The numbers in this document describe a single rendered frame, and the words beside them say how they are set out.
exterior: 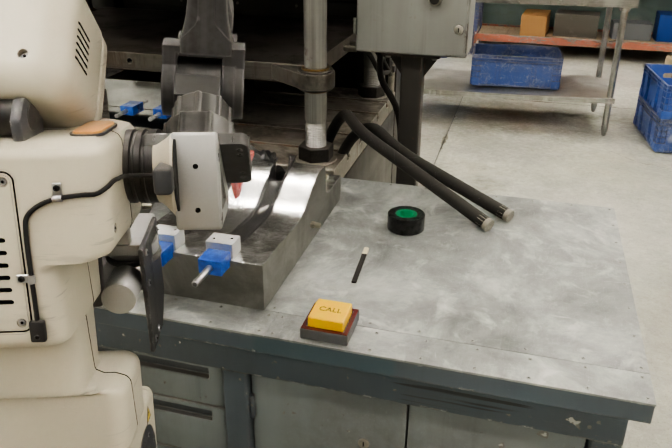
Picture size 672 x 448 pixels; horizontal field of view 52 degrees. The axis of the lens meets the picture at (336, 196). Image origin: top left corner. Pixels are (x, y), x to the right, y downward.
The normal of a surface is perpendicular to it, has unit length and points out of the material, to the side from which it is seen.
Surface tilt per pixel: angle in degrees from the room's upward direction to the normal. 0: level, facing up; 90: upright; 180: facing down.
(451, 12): 90
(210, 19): 92
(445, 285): 0
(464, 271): 0
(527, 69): 93
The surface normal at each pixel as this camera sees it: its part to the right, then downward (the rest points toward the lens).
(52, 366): 0.06, 0.27
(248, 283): -0.27, 0.39
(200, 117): 0.14, -0.49
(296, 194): -0.12, -0.62
